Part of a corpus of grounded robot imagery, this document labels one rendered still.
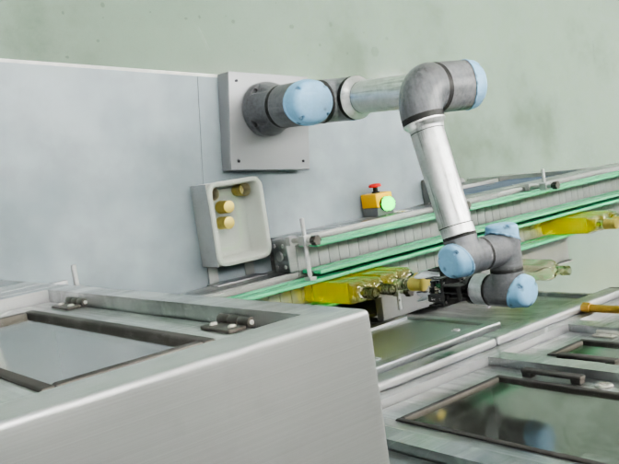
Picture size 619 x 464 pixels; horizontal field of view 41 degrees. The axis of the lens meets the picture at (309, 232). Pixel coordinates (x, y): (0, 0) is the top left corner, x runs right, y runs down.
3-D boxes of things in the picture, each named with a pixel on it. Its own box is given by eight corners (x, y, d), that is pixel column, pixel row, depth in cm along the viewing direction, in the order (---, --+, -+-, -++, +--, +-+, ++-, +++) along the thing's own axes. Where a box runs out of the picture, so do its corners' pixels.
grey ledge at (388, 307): (363, 319, 258) (388, 321, 249) (358, 291, 257) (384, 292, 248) (547, 260, 316) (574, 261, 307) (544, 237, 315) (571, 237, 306)
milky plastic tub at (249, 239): (203, 267, 226) (220, 268, 219) (190, 185, 224) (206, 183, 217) (255, 255, 237) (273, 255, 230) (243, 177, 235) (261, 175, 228)
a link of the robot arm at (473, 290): (498, 270, 198) (503, 304, 199) (484, 270, 201) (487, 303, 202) (478, 277, 193) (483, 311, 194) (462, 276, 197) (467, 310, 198)
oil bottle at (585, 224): (542, 235, 298) (613, 233, 276) (540, 219, 298) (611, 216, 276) (551, 232, 302) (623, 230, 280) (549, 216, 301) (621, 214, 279)
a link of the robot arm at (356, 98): (301, 81, 228) (448, 58, 185) (344, 77, 237) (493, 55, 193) (306, 125, 230) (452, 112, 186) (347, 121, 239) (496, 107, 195)
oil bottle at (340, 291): (305, 301, 232) (356, 305, 215) (302, 281, 231) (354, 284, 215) (321, 297, 235) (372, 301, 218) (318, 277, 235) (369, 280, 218)
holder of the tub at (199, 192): (205, 286, 227) (221, 287, 221) (190, 186, 225) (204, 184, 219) (257, 273, 238) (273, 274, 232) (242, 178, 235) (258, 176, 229)
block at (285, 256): (274, 273, 233) (288, 273, 228) (269, 239, 233) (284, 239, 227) (284, 271, 236) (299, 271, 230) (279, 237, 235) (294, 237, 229)
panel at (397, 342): (125, 418, 187) (205, 446, 161) (123, 405, 187) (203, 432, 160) (408, 323, 242) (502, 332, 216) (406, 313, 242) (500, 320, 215)
